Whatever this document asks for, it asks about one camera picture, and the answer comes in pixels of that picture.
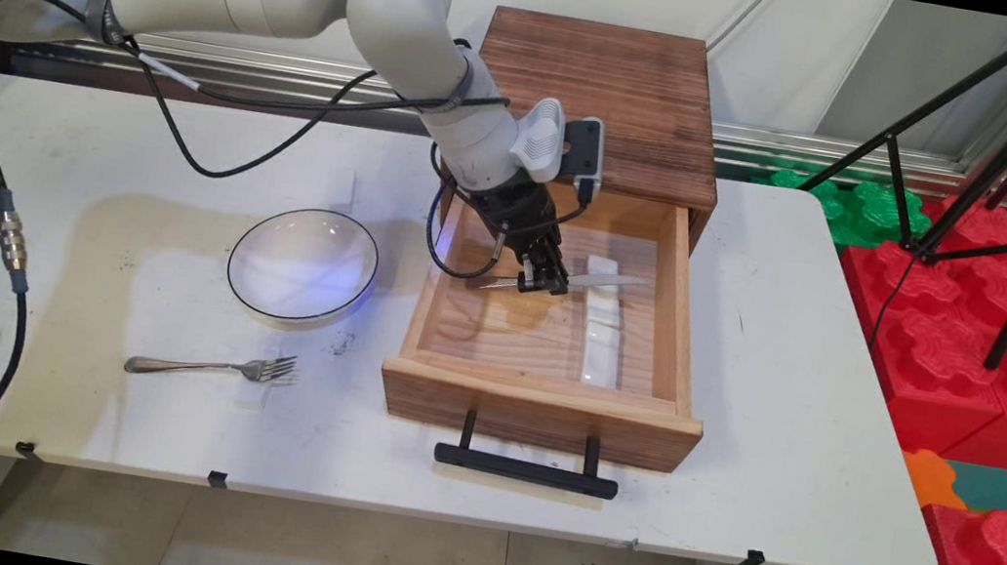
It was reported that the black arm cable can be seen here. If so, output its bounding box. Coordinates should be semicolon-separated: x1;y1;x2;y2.
0;0;519;220

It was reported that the black power strip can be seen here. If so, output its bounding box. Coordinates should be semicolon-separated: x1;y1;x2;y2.
0;37;141;87

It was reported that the silver fork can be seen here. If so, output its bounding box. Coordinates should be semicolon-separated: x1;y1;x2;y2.
123;333;300;397

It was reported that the light wooden drawer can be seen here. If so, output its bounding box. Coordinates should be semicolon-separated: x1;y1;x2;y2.
372;159;737;478

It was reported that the white ceramic cutlery rest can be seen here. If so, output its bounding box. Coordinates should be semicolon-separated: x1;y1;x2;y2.
578;254;631;330
232;342;285;413
317;149;362;215
581;321;627;391

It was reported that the thin black tripod cable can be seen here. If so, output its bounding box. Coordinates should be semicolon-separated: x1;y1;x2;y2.
868;247;922;355

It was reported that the black drawer handle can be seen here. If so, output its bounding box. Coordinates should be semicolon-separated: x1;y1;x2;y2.
431;405;627;503

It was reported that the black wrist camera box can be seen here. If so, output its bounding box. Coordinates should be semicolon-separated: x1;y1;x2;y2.
556;113;612;198

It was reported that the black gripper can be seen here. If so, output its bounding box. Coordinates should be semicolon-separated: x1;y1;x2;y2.
462;169;584;300

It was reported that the aluminium wall rail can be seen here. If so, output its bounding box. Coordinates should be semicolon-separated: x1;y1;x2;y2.
69;20;1007;209

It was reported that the white plate with black rim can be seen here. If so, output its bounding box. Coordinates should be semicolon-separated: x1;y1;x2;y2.
220;197;386;340

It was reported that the dark wooden cabinet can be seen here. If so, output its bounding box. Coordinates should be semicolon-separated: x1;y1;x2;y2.
434;1;742;254

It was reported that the silver table knife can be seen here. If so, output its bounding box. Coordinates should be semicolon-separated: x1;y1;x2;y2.
467;253;654;314

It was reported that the white ribbed camera mount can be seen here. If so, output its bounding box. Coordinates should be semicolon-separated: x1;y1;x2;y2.
505;93;572;187

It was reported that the orange foam piece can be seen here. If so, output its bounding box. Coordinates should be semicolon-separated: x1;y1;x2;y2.
895;446;974;515

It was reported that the black camera cable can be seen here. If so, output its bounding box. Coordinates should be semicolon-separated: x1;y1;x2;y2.
413;142;601;298

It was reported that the green foam block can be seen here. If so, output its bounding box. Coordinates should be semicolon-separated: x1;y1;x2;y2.
745;164;937;261

